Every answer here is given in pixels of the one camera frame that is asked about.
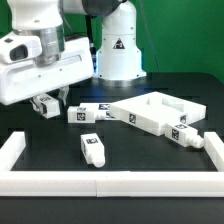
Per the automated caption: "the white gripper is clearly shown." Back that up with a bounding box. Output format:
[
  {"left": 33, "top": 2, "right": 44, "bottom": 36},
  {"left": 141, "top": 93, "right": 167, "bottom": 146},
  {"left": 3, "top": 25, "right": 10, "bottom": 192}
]
[{"left": 0, "top": 37, "right": 93, "bottom": 115}]

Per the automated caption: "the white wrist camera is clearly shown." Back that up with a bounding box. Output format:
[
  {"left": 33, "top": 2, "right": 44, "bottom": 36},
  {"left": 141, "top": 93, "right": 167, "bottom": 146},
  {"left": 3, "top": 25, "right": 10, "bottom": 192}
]
[{"left": 0, "top": 35, "right": 42, "bottom": 64}]

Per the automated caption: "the white square table top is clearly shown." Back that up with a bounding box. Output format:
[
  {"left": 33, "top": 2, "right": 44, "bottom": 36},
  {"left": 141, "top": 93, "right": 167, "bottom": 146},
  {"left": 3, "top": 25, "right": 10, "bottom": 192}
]
[{"left": 110, "top": 92, "right": 206, "bottom": 136}]

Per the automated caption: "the black camera pole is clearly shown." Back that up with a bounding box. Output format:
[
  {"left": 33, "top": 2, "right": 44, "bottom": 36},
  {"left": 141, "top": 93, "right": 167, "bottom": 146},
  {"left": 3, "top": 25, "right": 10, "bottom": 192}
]
[{"left": 85, "top": 15, "right": 96, "bottom": 72}]

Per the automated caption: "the white U-shaped fence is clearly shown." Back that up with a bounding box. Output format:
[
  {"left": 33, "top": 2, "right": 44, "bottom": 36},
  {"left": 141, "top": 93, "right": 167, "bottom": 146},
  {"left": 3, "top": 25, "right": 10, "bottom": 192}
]
[{"left": 0, "top": 132, "right": 224, "bottom": 197}]

